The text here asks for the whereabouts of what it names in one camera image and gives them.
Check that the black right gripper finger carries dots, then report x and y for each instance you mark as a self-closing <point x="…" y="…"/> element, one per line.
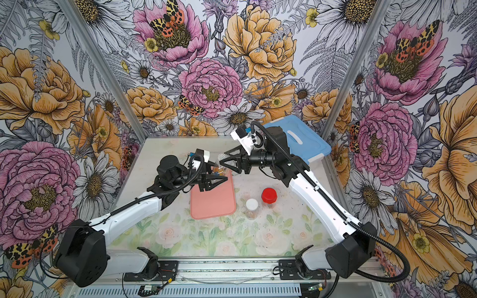
<point x="235" y="151"/>
<point x="234" y="164"/>

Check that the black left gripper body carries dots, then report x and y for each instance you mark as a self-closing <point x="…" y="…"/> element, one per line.
<point x="201" y="179"/>

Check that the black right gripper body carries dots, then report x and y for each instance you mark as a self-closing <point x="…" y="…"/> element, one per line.
<point x="252" y="160"/>

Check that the white lid candy jar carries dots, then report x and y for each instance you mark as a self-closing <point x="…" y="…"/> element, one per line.
<point x="251" y="209"/>

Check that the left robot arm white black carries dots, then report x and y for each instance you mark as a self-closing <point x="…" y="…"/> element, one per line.
<point x="83" y="254"/>

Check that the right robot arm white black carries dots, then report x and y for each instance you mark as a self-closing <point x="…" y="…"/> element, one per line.
<point x="353" y="241"/>

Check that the red lid candy jar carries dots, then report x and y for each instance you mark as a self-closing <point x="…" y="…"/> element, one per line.
<point x="269" y="197"/>

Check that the pink plastic tray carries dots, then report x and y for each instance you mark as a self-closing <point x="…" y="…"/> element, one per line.
<point x="218" y="202"/>

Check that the blue lid storage box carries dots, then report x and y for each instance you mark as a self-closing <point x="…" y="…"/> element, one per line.
<point x="302" y="140"/>

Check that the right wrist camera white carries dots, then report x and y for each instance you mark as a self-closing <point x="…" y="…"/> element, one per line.
<point x="248" y="140"/>

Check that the aluminium corner post right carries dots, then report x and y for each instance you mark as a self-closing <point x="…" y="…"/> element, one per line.
<point x="363" y="47"/>

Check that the aluminium corner post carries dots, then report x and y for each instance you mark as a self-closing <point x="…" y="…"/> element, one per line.
<point x="86" y="36"/>
<point x="363" y="47"/>

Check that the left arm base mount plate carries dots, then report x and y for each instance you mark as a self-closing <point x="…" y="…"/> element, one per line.
<point x="154" y="270"/>

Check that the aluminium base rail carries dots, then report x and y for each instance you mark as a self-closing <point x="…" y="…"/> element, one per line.
<point x="227" y="277"/>

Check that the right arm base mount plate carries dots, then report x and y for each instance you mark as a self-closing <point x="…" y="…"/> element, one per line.
<point x="288" y="269"/>

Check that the aluminium corner post left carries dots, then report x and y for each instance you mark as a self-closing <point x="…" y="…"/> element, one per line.
<point x="86" y="36"/>

